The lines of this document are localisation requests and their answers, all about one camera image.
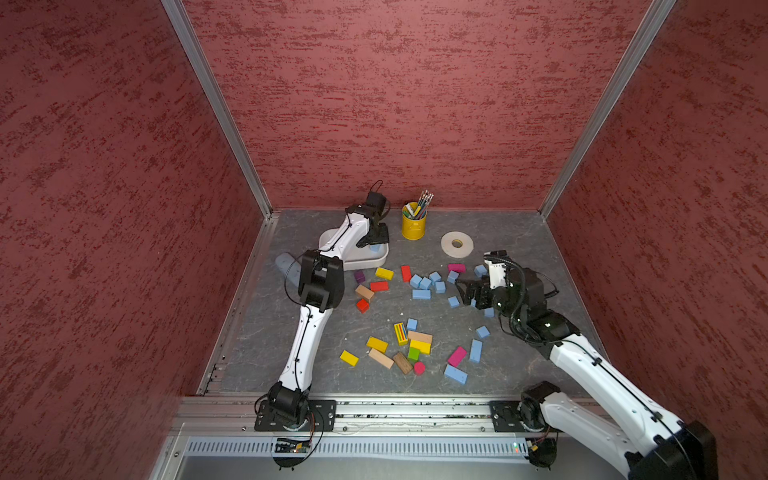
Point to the aluminium front rail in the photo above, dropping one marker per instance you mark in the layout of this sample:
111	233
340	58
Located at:
355	415

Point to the dark wood block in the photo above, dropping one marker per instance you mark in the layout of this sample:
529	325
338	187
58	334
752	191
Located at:
403	363

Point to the bundle of pencils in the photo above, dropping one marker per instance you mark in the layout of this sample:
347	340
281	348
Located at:
417	210

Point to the magenta block front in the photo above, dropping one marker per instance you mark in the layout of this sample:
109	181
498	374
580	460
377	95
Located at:
457	357

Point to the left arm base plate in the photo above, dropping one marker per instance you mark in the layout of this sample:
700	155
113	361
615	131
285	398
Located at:
313	415

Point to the tan block left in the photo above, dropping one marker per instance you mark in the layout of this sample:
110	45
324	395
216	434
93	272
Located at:
365	293

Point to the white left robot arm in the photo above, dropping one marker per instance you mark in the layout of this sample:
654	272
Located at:
320	290

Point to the magenta round block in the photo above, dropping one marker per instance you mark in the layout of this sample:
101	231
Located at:
419	367

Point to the striped yellow block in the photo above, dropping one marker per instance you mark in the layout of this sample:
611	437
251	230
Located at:
400	333

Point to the red small block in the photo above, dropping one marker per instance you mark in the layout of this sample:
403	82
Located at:
363	305

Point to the yellow block front left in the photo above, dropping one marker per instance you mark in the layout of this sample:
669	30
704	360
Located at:
349	358

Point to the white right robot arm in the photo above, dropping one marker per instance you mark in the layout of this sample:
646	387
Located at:
639	438

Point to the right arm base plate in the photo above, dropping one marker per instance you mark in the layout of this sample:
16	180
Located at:
510	417

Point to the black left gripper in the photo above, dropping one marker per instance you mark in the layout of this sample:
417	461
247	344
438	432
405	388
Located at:
383	236

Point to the red flat block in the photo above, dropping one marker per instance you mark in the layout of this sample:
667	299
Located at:
379	286

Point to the light blue small cube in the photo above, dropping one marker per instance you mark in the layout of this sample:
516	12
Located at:
482	331

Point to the white rectangular bowl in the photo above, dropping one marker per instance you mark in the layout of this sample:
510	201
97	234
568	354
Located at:
356	258

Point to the red upright block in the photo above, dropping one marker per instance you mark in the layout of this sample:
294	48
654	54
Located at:
406	273

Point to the yellow metal pencil bucket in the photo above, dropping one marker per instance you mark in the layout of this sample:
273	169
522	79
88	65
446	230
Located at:
412	229

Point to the light blue block front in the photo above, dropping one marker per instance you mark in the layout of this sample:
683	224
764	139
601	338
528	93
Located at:
455	374

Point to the yellow block near bowl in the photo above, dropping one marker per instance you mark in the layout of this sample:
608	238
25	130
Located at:
384	274

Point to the natural wood long block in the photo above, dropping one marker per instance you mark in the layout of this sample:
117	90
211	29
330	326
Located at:
381	358

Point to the tan wood block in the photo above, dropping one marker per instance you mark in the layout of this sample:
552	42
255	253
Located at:
420	337

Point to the green small block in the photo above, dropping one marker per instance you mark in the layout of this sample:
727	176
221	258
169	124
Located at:
413	354

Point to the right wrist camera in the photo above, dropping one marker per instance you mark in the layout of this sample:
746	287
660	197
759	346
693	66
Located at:
496	265

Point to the yellow block centre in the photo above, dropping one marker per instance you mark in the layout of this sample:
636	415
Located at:
377	344

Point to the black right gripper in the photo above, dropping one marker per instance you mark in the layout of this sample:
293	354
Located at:
482	288

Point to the white tape roll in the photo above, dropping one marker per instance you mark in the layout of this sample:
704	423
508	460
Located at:
456	244

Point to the light blue long block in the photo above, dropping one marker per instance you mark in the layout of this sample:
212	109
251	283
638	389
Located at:
421	294

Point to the light blue upright block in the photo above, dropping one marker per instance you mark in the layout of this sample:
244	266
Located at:
476	351

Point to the magenta flat block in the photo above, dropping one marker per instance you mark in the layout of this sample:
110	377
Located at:
456	267

